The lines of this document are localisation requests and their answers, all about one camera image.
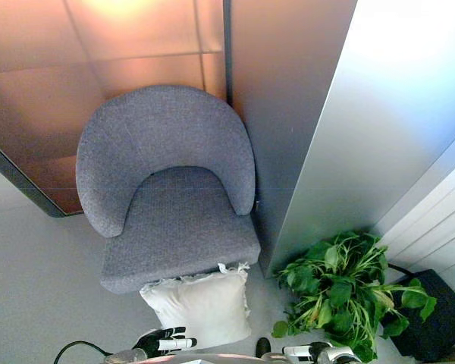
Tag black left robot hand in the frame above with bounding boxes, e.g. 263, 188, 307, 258
131, 326, 197, 358

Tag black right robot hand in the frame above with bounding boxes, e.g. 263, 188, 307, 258
282, 340, 334, 361

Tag white fringed pillow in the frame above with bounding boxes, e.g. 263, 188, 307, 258
139, 262, 253, 349

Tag black right robot foot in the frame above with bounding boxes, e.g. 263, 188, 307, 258
255, 337, 272, 359

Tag green leafy plant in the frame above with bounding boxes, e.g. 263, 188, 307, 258
271, 230, 438, 363

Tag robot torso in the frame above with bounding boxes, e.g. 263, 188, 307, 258
162, 353, 268, 364

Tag black box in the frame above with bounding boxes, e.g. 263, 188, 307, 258
378, 268, 455, 363

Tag white slatted panel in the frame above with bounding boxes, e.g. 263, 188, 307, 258
375, 151, 455, 300

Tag grey fabric armchair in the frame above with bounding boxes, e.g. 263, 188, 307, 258
75, 83, 262, 295

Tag grey cabinet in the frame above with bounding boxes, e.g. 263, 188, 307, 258
230, 0, 455, 280

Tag brown wooden cabinet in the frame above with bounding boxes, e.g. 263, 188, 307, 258
0, 0, 233, 219

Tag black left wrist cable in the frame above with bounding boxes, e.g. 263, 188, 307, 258
55, 340, 113, 364

